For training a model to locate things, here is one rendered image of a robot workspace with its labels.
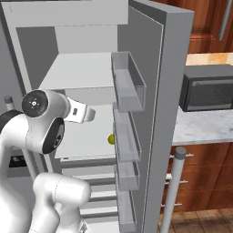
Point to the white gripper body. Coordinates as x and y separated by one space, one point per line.
90 114

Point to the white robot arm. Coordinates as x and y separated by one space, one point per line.
45 194

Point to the white fridge shelf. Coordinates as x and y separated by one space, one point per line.
79 71
88 142

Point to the yellow-green pear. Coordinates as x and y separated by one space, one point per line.
111 139

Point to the clear fridge door bin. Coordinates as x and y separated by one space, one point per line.
127 177
129 88
127 142
126 212

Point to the grey fridge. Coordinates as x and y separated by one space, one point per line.
85 39

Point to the grey fridge door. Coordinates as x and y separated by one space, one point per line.
170 91

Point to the black microwave oven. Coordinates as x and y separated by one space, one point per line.
209 91

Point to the brown wooden base cupboards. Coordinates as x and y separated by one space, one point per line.
209 176

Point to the brown wooden wall cupboards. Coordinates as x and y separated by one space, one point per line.
206 27

